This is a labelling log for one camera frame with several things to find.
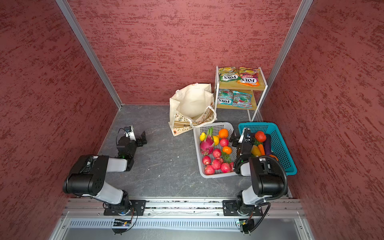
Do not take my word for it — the purple eggplant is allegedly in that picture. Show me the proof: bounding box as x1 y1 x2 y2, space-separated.
263 134 272 156

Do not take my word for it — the green leafy sprig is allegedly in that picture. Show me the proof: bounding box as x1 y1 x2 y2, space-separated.
221 153 233 164

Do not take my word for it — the yellow bell pepper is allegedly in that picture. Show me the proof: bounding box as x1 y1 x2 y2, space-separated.
251 145 262 157

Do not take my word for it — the orange carrot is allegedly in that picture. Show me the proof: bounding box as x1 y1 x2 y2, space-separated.
258 144 266 156

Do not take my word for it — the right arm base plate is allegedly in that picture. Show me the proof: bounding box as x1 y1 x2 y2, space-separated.
222 200 263 217

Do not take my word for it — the red tomato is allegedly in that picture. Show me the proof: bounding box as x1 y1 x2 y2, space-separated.
255 131 267 143

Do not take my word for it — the teal plastic basket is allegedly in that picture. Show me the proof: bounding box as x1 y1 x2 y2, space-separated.
238 122 297 176

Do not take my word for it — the red apple back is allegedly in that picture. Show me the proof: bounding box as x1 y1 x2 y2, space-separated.
219 138 230 148

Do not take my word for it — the red-green Fox's candy bag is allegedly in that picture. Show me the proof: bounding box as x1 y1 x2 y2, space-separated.
233 91 252 109

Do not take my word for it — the orange Fox's candy bag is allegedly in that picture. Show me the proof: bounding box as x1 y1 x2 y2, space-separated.
237 67 260 87

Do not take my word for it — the white plastic basket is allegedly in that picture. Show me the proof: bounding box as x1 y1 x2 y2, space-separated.
193 122 237 179

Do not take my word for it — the aluminium mounting rail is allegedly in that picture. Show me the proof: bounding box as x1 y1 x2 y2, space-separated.
61 197 307 219

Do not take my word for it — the yellow pear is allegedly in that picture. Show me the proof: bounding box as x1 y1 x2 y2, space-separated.
200 132 207 142

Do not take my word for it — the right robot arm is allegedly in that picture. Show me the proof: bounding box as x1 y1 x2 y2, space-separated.
233 128 288 216

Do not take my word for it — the yellow lemon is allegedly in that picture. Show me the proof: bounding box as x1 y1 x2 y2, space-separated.
213 136 220 146

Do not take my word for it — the small orange tangerine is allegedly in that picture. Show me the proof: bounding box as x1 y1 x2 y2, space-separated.
222 146 233 155

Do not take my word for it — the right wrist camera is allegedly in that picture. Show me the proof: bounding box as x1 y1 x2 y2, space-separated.
240 128 252 144

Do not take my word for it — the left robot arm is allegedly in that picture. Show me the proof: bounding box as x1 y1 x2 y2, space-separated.
63 131 147 216

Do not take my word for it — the orange fruit back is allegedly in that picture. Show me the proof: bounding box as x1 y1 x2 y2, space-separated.
218 129 229 139

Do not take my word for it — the pink dragon fruit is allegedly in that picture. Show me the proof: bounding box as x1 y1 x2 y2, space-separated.
200 127 215 156

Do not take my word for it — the white wooden two-tier shelf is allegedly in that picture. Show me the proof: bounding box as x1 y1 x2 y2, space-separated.
215 66 269 122

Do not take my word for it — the cream canvas tote bag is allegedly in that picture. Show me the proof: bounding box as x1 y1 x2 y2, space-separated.
169 83 217 137

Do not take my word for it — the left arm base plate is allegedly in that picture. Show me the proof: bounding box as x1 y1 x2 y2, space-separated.
103 199 147 217

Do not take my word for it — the green Fox's candy bag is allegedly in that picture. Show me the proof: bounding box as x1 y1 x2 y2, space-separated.
219 67 241 82

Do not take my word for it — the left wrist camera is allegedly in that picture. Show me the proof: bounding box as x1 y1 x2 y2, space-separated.
124 126 136 141

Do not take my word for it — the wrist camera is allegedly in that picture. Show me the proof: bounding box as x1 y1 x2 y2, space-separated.
240 128 252 144
124 126 136 141

